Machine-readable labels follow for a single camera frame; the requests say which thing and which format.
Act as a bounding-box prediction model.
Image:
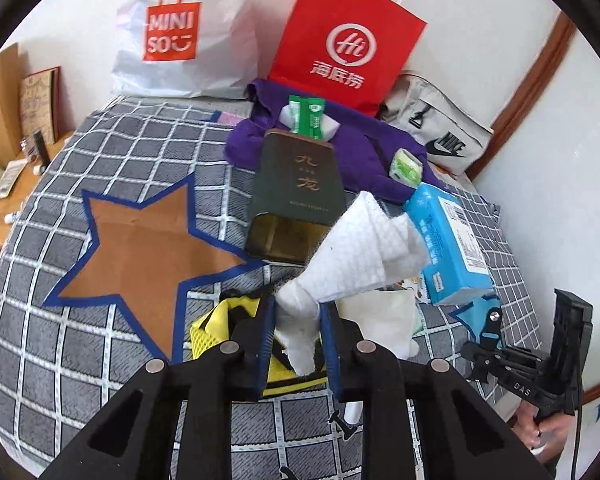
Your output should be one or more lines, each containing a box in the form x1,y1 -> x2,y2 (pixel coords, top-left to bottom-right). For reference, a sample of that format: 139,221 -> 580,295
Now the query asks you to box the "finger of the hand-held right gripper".
472,296 -> 505,353
461,342 -> 546,382

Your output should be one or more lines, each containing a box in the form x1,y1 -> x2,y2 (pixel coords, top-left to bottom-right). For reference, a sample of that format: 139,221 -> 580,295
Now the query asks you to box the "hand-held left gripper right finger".
320,304 -> 553,480

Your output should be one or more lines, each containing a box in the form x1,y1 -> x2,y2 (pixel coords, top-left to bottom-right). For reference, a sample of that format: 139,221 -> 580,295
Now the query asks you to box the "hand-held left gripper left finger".
40,294 -> 277,480

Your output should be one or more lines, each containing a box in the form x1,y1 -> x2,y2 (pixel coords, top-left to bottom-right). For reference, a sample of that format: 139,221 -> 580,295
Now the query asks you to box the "yellow black mesh cloth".
189,292 -> 331,401

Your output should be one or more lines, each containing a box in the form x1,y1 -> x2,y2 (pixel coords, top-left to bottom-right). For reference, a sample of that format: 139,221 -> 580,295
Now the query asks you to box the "white plain cloth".
337,287 -> 421,361

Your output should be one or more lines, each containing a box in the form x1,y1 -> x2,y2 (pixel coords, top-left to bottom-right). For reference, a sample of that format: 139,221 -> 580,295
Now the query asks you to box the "sticker card packet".
395,275 -> 433,306

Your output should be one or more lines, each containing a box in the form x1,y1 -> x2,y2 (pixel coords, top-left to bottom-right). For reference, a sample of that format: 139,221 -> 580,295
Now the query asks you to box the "white textured wipe cloth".
275,191 -> 431,376

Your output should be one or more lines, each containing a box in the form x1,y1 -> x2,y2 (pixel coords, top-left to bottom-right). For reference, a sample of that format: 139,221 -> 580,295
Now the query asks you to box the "light green tissue packet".
390,149 -> 423,183

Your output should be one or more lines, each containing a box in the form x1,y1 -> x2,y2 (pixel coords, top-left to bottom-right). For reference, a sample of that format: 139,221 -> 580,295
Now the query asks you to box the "purple fabric storage bin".
224,79 -> 443,205

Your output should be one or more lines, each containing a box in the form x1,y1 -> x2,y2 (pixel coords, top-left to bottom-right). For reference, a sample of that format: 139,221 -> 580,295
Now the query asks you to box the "white sponge block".
279,104 -> 342,142

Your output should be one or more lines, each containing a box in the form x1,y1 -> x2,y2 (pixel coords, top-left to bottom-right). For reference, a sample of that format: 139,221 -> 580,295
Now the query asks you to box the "dark green wipes packet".
287,95 -> 327,141

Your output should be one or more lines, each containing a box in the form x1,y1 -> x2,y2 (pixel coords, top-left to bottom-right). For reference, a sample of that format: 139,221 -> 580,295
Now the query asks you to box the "person's right hand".
512,402 -> 576,451

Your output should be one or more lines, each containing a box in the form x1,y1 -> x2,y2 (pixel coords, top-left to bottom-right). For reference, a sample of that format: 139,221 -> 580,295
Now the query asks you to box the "blue star patch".
450,292 -> 503,356

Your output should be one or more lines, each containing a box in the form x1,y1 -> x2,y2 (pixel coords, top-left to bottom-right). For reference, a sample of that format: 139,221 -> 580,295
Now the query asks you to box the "blue tissue pack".
404,182 -> 496,307

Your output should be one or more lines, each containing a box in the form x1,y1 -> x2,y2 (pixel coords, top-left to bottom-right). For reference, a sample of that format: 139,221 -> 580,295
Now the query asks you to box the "brown star patch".
42,170 -> 261,363

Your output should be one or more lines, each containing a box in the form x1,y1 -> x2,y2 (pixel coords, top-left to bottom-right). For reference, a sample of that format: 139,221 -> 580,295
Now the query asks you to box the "dark tea tin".
244,129 -> 348,266

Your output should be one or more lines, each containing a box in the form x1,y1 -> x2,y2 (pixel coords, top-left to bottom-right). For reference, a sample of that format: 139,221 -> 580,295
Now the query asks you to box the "grey checked tablecloth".
0,95 -> 506,480

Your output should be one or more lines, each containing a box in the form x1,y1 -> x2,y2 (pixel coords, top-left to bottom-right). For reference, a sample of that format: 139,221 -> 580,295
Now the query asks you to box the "grey waist bag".
380,72 -> 496,176

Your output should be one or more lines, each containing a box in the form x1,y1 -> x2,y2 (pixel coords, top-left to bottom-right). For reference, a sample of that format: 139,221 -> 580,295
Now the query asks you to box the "wooden nightstand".
0,130 -> 76,248

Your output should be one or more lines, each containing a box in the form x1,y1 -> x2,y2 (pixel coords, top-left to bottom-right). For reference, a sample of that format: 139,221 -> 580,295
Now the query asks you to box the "white flat tube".
0,159 -> 27,201

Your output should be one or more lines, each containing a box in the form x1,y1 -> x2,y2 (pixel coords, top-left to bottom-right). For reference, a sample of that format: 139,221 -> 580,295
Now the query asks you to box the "white plastic shopping bag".
111,0 -> 271,100

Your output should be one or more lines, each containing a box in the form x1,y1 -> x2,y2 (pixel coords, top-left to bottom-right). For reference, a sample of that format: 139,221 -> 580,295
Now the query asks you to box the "red paper bag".
267,0 -> 428,117

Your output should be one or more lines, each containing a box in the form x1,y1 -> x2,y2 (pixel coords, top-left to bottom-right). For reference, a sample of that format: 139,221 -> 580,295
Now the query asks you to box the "brown patterned book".
19,66 -> 61,148

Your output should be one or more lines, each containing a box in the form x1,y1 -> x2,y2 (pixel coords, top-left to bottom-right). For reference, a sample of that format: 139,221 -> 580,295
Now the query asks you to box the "wooden bed headboard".
0,42 -> 23,168

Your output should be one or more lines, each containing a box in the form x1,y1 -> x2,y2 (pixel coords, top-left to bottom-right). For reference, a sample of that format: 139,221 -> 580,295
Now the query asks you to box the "black cable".
570,400 -> 584,480

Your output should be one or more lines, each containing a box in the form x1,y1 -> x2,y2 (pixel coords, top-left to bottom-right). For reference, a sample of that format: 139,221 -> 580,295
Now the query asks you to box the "brown wooden door frame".
460,10 -> 578,183

